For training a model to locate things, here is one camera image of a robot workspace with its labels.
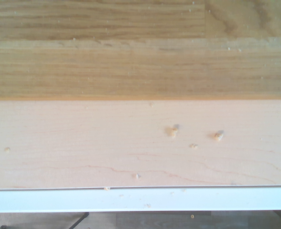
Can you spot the black stand leg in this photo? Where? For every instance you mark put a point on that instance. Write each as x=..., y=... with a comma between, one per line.
x=76, y=220

